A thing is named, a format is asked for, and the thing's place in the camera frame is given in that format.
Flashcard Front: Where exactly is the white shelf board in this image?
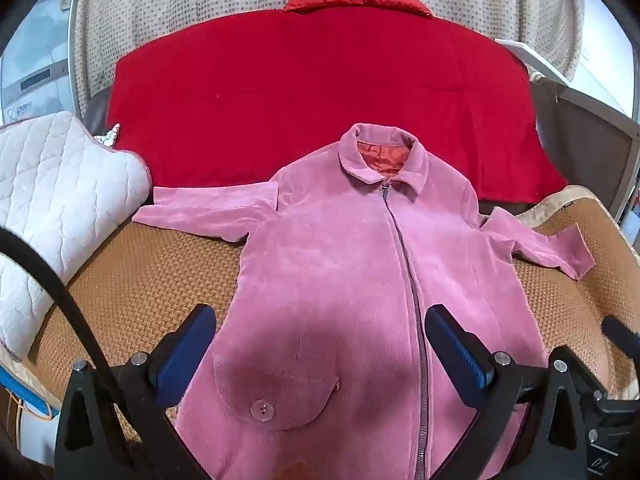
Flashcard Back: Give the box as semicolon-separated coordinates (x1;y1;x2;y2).
494;37;582;86

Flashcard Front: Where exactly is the blue and white object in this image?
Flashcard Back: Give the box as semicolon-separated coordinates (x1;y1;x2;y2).
0;362;62;423

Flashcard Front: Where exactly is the red blanket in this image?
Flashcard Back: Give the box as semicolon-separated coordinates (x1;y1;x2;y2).
104;6;568;206

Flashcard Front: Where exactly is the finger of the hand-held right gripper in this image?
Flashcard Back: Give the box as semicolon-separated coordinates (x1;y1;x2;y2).
601;315;640;362

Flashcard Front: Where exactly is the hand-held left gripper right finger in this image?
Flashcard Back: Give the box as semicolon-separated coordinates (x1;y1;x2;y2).
424;303;589;480

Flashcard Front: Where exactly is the grey bed frame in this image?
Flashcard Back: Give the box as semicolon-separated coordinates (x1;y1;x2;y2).
527;72;640;226

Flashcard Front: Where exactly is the small patterned cloth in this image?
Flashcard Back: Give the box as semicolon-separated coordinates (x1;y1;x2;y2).
92;123;121;150

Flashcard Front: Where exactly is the black cable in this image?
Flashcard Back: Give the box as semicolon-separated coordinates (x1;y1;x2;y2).
0;226;136;466

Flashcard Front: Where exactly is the woven rattan mat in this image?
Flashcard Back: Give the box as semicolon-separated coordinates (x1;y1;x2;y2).
0;185;640;480

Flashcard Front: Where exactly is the pink corduroy jacket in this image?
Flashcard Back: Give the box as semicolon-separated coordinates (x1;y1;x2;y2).
132;122;597;480

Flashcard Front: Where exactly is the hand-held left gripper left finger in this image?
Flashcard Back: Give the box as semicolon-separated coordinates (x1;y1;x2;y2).
55;304;217;480

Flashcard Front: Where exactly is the white quilted pillow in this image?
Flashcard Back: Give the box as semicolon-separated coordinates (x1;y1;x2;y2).
0;111;153;362

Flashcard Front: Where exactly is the white appliance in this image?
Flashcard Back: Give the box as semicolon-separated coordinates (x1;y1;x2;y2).
0;7;81;128

